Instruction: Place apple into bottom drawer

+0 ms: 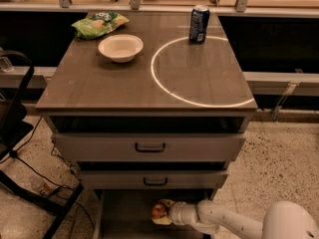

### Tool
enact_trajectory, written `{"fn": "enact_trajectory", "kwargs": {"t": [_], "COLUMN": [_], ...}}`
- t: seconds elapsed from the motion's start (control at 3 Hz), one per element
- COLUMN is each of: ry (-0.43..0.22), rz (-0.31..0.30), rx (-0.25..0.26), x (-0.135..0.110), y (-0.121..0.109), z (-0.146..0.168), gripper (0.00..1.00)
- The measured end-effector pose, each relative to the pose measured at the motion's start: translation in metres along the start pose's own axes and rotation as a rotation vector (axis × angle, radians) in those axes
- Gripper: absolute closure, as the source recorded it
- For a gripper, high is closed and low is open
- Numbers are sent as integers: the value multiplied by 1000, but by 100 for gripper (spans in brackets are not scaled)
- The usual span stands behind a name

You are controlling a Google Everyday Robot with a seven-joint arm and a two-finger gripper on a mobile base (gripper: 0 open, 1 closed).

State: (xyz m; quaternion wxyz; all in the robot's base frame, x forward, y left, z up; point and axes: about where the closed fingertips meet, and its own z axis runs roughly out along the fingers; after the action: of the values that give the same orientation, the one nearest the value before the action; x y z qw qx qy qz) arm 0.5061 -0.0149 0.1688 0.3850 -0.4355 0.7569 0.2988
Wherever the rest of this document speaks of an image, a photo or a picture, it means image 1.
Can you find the white bowl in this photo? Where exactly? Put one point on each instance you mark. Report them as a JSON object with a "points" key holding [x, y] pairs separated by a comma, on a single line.
{"points": [[121, 48]]}

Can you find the top grey drawer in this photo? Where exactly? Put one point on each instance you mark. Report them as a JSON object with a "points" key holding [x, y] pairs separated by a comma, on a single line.
{"points": [[148, 147]]}

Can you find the black chair frame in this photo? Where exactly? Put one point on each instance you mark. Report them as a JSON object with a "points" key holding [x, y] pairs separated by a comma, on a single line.
{"points": [[12, 130]]}

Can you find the grey drawer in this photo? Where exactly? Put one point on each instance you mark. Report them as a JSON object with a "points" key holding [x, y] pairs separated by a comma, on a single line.
{"points": [[148, 147], [146, 179]]}

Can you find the grey drawer cabinet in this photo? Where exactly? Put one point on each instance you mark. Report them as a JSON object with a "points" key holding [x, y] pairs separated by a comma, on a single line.
{"points": [[171, 87]]}

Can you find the blue soda can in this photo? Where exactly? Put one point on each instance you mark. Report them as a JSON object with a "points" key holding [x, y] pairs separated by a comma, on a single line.
{"points": [[198, 23]]}

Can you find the green chip bag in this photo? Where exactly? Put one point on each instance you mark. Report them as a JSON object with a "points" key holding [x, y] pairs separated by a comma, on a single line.
{"points": [[98, 25]]}

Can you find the middle grey drawer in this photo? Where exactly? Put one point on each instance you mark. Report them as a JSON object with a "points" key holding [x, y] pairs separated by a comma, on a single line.
{"points": [[146, 179]]}

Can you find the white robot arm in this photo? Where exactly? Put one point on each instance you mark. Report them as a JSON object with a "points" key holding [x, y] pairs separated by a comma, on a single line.
{"points": [[283, 220]]}

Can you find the red apple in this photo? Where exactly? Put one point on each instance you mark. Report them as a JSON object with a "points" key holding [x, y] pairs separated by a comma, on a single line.
{"points": [[159, 210]]}

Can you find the bottom open drawer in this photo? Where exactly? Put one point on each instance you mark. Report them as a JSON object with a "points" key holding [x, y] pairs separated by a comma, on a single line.
{"points": [[126, 214]]}

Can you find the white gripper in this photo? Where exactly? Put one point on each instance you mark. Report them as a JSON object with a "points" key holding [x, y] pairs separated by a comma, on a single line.
{"points": [[175, 212]]}

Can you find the clear plastic bottle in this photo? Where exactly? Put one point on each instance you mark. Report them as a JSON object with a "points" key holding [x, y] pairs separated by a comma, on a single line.
{"points": [[40, 186]]}

